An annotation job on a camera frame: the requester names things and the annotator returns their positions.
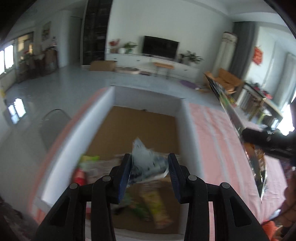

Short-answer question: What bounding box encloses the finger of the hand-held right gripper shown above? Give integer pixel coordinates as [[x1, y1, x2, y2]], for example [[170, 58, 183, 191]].
[[242, 128, 273, 149]]

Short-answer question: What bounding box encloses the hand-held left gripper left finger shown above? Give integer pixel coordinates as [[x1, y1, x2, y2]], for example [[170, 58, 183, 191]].
[[35, 153, 133, 241]]

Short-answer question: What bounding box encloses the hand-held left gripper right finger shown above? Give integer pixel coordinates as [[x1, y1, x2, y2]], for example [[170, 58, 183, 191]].
[[167, 153, 270, 241]]

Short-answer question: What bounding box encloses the silver snack packet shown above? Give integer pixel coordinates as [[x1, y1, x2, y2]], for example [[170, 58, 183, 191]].
[[87, 160, 123, 181]]

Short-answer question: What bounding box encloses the white blue snack packet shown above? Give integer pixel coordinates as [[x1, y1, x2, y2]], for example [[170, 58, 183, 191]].
[[129, 137, 170, 186]]

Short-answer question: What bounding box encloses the cream green snack packet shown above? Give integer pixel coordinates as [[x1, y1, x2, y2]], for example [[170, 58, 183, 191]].
[[139, 188, 171, 230]]

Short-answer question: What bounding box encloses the dark green snack packet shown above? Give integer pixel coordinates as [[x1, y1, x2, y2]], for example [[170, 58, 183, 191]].
[[129, 202, 153, 220]]

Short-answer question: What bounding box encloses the light green snack packet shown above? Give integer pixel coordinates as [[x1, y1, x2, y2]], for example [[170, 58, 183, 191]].
[[79, 155, 101, 165]]

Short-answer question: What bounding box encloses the red snack packet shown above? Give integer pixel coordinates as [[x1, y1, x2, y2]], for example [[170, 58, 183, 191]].
[[73, 168, 89, 186]]

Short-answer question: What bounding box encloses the white cardboard box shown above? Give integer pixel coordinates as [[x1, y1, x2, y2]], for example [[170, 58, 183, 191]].
[[35, 86, 208, 241]]

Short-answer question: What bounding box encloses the person's right hand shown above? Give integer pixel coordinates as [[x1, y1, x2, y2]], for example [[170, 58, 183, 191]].
[[281, 183, 296, 223]]

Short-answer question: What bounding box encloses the bright window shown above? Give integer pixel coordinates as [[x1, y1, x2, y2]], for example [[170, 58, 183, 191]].
[[277, 93, 296, 135]]

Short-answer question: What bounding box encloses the wooden dining chair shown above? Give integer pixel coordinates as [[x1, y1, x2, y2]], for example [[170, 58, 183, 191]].
[[239, 82, 284, 123]]

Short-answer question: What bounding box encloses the striped pink grey tablecloth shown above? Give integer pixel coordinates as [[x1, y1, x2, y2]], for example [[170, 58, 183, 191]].
[[28, 87, 292, 241]]

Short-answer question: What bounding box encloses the orange lounge chair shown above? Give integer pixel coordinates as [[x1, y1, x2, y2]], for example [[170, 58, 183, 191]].
[[203, 68, 244, 95]]

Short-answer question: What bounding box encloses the purple floor mat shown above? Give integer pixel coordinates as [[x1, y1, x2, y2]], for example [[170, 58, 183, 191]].
[[180, 80, 200, 90]]

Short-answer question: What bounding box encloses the transparent chair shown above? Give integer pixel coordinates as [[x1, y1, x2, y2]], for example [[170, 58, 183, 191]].
[[38, 108, 72, 151]]

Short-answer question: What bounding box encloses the orange fleece clothing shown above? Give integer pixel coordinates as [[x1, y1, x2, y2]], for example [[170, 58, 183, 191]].
[[261, 220, 292, 241]]

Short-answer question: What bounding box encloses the white standing air conditioner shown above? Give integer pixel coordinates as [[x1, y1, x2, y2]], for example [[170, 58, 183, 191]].
[[217, 32, 238, 72]]

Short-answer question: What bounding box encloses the grey curtain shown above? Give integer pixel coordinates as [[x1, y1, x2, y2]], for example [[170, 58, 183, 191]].
[[231, 21, 257, 77]]

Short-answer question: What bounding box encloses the large leafy potted plant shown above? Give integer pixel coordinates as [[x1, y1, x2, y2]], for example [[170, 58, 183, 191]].
[[185, 50, 204, 65]]

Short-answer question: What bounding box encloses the white pet bed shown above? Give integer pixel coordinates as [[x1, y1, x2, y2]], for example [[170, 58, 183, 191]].
[[115, 66, 140, 75]]

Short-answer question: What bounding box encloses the wooden bench with metal legs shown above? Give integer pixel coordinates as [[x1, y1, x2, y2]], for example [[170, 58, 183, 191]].
[[152, 62, 174, 79]]

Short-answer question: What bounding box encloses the brown cardboard box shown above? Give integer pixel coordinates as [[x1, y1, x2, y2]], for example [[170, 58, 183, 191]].
[[89, 60, 117, 71]]

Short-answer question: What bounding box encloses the white television cabinet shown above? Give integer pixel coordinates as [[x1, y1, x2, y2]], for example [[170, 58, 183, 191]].
[[105, 53, 200, 81]]

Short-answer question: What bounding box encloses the black television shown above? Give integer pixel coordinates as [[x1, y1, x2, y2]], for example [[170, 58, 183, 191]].
[[142, 35, 180, 61]]

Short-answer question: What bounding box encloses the green plant in glass vase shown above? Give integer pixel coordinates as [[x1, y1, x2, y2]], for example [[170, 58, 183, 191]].
[[124, 42, 138, 54]]

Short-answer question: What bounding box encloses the red flower arrangement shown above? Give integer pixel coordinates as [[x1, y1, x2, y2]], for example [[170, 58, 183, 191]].
[[109, 39, 121, 53]]

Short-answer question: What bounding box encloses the wooden side cabinet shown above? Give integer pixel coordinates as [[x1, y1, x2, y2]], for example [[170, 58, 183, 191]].
[[17, 50, 58, 81]]

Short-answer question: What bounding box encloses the tall dark display cabinet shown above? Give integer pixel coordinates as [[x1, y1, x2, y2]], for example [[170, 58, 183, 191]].
[[82, 0, 113, 66]]

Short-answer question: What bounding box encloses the side room window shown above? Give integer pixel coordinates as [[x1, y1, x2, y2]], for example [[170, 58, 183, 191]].
[[0, 44, 14, 75]]

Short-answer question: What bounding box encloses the red wall hanging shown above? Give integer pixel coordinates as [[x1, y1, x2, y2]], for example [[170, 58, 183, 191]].
[[252, 46, 264, 65]]

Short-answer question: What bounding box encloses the framed wall picture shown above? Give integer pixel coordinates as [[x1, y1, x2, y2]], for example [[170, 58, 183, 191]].
[[42, 21, 52, 41]]

